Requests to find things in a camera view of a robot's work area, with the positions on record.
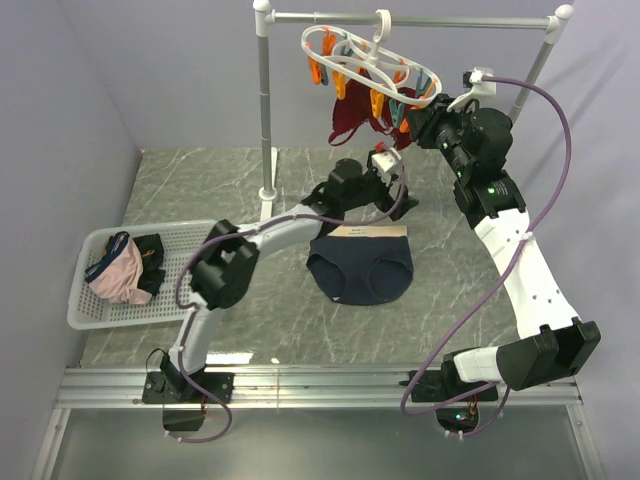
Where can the black lace underwear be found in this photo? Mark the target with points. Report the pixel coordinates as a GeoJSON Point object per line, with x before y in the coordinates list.
{"type": "Point", "coordinates": [152, 254]}

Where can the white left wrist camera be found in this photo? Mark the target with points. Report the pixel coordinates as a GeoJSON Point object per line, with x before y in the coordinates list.
{"type": "Point", "coordinates": [386, 160]}

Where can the teal clothespin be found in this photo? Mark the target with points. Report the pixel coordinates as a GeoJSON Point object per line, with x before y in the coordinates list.
{"type": "Point", "coordinates": [425, 84]}
{"type": "Point", "coordinates": [396, 109]}

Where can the dark red lace bra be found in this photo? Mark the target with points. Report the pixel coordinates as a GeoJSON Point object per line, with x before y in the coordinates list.
{"type": "Point", "coordinates": [355, 110]}

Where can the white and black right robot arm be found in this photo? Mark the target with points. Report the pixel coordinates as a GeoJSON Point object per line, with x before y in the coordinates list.
{"type": "Point", "coordinates": [553, 342]}

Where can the yellow-orange clothespin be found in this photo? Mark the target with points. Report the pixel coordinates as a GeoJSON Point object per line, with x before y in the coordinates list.
{"type": "Point", "coordinates": [377, 101]}

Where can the orange clothespin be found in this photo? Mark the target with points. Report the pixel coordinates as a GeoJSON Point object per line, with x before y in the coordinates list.
{"type": "Point", "coordinates": [339, 82]}
{"type": "Point", "coordinates": [404, 126]}
{"type": "Point", "coordinates": [318, 72]}

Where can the silver clothes rack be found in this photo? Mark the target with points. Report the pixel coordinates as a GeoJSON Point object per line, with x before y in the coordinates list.
{"type": "Point", "coordinates": [364, 25]}

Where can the white plastic clip hanger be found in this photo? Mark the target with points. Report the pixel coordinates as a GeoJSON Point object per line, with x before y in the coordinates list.
{"type": "Point", "coordinates": [368, 62]}

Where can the navy blue underwear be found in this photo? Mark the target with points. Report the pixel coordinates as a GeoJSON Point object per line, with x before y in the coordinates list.
{"type": "Point", "coordinates": [362, 265]}

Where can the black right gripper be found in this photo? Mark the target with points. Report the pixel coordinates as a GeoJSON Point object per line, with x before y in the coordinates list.
{"type": "Point", "coordinates": [419, 122]}

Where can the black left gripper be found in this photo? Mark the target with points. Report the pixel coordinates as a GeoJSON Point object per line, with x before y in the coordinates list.
{"type": "Point", "coordinates": [386, 202]}

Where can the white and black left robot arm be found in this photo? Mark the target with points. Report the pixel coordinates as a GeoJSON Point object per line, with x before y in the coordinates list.
{"type": "Point", "coordinates": [220, 271]}

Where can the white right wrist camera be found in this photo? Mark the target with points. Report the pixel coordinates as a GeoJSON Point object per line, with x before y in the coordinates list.
{"type": "Point", "coordinates": [478, 86]}

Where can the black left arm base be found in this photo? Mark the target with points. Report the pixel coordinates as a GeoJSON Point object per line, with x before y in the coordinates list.
{"type": "Point", "coordinates": [184, 407]}

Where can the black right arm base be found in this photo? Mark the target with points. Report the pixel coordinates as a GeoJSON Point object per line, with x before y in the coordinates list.
{"type": "Point", "coordinates": [437, 386]}

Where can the pink underwear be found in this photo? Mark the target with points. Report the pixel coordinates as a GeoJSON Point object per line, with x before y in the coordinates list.
{"type": "Point", "coordinates": [116, 275]}

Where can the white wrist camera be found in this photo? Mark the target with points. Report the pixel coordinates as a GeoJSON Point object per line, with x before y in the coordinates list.
{"type": "Point", "coordinates": [386, 160]}
{"type": "Point", "coordinates": [478, 86]}

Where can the aluminium mounting rail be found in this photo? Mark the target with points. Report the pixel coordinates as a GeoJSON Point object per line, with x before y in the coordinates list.
{"type": "Point", "coordinates": [291, 386]}

